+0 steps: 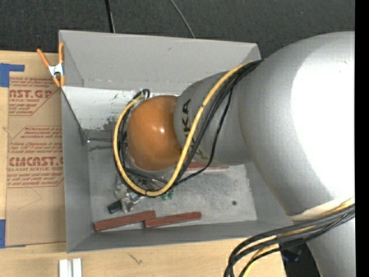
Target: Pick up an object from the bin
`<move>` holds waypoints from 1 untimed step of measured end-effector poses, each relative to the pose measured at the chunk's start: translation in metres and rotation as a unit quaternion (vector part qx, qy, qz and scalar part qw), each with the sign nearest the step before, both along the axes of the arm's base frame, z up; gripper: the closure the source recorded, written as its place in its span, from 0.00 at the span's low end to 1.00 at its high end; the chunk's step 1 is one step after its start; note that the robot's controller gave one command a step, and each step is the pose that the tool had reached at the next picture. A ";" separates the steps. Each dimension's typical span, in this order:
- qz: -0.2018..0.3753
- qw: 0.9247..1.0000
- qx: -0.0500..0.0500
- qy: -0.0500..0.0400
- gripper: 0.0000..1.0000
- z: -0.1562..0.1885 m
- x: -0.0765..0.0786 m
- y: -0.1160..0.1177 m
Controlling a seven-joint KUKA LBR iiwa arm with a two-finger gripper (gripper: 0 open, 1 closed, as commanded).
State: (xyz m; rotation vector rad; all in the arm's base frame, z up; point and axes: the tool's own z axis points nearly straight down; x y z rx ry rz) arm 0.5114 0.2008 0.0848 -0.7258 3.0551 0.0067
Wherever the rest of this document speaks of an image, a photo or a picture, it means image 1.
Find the red-brown flat block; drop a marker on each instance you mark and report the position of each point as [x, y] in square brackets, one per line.
[214, 167]
[124, 221]
[173, 219]

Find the grey metal bin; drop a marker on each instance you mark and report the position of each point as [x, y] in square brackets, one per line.
[150, 59]

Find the brown cardboard board, red print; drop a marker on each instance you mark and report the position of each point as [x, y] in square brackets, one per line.
[34, 206]

